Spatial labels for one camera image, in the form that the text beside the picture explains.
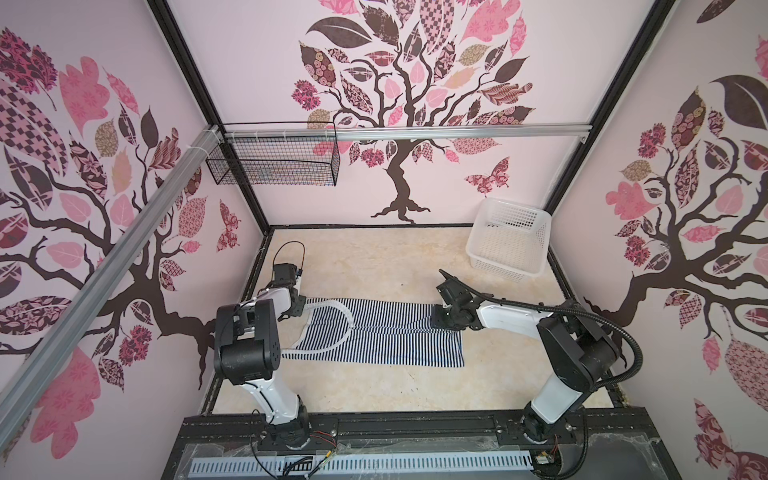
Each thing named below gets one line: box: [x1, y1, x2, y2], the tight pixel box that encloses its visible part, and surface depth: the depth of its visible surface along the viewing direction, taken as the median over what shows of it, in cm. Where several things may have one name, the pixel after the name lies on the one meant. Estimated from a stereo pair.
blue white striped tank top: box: [282, 298, 465, 368], surface depth 92 cm
